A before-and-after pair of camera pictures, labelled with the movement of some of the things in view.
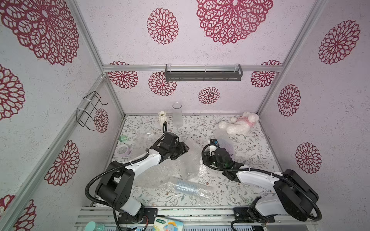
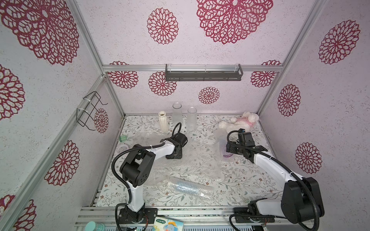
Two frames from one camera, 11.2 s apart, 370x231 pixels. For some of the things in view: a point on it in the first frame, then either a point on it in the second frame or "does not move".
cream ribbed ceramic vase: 163,118 does not move
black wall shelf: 203,76 does not move
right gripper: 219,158 → 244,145
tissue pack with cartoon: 162,224 does not move
